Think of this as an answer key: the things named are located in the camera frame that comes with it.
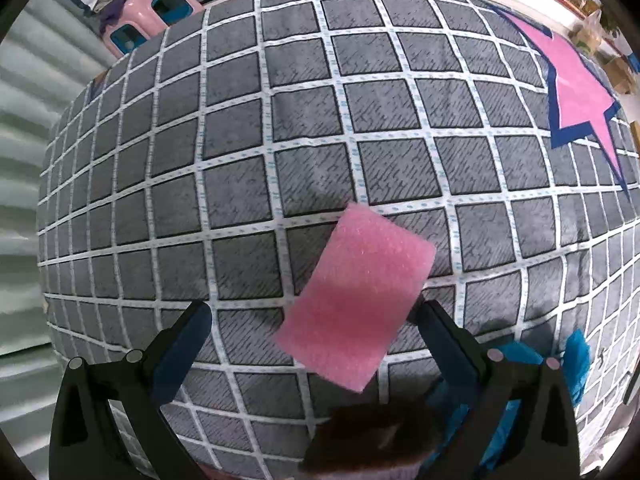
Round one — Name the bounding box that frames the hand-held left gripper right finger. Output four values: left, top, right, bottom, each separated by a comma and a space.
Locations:
410, 301, 583, 480

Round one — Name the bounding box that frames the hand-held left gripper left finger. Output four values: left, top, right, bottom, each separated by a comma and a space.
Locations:
48, 300, 213, 480

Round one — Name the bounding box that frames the pink foam sponge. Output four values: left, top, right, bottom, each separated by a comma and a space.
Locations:
275, 202, 437, 393

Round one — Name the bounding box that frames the brown fuzzy slipper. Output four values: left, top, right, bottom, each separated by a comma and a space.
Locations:
299, 402, 447, 480

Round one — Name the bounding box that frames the blue crumpled cloth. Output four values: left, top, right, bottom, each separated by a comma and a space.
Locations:
429, 329, 594, 480

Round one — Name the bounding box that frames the pale green curtain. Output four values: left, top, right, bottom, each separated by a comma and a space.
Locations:
0, 0, 128, 480

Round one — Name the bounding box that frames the cardboard box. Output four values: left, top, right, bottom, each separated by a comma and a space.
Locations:
602, 54, 637, 95

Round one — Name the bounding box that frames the pink plastic stool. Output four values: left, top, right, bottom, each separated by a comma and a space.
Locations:
102, 0, 204, 59

